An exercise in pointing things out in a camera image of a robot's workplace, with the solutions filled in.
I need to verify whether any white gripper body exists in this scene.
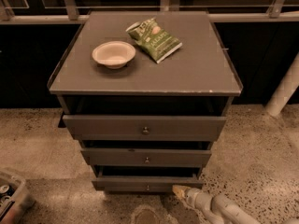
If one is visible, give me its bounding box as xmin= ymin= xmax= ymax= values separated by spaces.
xmin=186 ymin=188 xmax=205 ymax=208

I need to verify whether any clear plastic storage bin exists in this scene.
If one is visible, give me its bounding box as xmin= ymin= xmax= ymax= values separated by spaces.
xmin=0 ymin=169 xmax=36 ymax=224

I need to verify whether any metal railing frame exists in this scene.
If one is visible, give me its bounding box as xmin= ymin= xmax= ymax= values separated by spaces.
xmin=0 ymin=0 xmax=299 ymax=24

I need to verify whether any white paper bowl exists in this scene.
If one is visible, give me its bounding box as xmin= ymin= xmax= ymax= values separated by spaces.
xmin=92 ymin=41 xmax=135 ymax=69

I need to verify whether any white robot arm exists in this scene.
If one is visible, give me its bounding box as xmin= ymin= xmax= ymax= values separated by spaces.
xmin=172 ymin=185 xmax=262 ymax=224

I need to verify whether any grey middle drawer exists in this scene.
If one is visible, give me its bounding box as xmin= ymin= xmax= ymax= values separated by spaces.
xmin=81 ymin=148 xmax=211 ymax=168

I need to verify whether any soda can in bin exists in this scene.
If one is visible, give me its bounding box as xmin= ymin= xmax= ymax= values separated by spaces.
xmin=0 ymin=185 xmax=10 ymax=195

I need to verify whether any grey top drawer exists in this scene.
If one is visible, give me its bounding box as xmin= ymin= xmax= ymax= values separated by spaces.
xmin=63 ymin=115 xmax=226 ymax=141

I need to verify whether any grey bottom drawer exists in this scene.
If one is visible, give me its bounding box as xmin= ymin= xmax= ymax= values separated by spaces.
xmin=93 ymin=166 xmax=203 ymax=193

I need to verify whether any green chip bag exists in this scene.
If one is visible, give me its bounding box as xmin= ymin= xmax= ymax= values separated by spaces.
xmin=126 ymin=18 xmax=182 ymax=63

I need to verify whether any grey drawer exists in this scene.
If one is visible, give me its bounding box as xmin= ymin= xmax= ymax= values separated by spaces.
xmin=63 ymin=115 xmax=226 ymax=141
xmin=81 ymin=148 xmax=211 ymax=168
xmin=93 ymin=166 xmax=203 ymax=193

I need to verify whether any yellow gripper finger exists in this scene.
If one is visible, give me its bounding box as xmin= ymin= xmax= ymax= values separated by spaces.
xmin=172 ymin=185 xmax=190 ymax=200

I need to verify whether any grey drawer cabinet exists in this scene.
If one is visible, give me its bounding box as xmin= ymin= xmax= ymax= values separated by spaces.
xmin=47 ymin=10 xmax=244 ymax=179

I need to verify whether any white diagonal pole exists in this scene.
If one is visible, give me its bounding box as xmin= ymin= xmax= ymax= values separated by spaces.
xmin=265 ymin=53 xmax=299 ymax=117

